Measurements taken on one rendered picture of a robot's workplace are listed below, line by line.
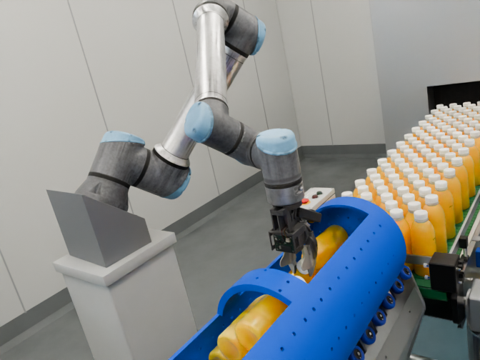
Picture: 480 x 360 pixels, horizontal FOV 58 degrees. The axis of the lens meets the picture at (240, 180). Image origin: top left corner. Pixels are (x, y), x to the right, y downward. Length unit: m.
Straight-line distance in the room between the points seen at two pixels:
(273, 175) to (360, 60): 4.73
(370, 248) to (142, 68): 3.47
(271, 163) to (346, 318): 0.36
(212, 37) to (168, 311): 0.98
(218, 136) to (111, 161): 0.61
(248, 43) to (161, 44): 2.99
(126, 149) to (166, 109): 2.86
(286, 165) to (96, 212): 0.71
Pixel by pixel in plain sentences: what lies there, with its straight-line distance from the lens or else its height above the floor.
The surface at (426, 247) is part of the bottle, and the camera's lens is 1.44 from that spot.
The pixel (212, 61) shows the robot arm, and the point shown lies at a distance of 1.21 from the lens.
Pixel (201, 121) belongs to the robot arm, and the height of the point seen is 1.55.
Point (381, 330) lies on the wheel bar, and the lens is 1.24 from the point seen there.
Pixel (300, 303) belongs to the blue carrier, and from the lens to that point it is 0.88.
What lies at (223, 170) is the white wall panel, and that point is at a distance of 4.97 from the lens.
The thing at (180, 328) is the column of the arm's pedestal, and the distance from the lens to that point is 1.76.
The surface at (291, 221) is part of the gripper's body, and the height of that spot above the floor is 1.27.
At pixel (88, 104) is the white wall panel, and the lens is 3.90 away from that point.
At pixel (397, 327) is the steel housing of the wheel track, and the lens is 1.31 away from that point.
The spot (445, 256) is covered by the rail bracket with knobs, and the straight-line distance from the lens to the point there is 1.40.
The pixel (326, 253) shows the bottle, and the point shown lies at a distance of 1.19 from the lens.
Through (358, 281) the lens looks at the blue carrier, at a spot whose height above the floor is 1.15.
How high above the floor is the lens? 1.69
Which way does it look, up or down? 17 degrees down
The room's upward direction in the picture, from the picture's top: 13 degrees counter-clockwise
